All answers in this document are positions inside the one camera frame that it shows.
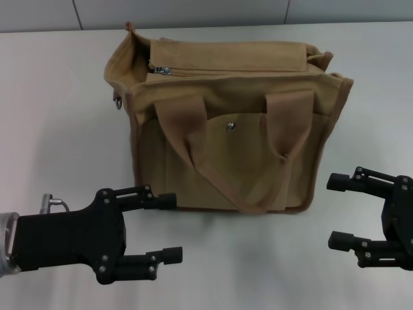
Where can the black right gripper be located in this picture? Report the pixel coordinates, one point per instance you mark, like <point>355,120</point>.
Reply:
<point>401,219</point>

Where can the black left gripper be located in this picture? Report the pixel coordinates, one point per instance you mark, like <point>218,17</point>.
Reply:
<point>64,239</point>

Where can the khaki canvas food bag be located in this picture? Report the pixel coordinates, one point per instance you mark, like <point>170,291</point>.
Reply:
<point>226,155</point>

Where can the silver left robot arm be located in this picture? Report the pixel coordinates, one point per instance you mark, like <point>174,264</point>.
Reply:
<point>6,245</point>

